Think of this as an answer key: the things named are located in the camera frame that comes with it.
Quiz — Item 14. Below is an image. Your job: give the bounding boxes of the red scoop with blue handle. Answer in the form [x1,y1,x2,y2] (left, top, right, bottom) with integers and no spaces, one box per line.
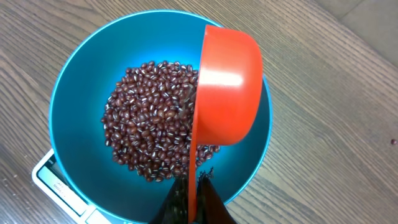
[188,25,262,222]

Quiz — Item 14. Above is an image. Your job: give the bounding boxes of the red beans in bowl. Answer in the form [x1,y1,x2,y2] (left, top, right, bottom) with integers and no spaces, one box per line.
[100,60,221,183]

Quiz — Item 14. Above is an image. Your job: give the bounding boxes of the blue metal bowl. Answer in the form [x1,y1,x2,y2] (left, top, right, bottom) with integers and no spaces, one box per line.
[49,9,274,224]

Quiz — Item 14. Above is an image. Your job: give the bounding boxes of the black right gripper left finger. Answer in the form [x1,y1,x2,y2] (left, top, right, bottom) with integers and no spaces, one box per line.
[149,177,188,224]

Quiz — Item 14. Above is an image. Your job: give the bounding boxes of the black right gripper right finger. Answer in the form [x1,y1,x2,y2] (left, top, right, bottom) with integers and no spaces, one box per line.
[195,168,236,224]

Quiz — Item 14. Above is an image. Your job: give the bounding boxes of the white digital kitchen scale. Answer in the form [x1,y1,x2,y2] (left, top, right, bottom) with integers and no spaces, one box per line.
[32,149,122,224]

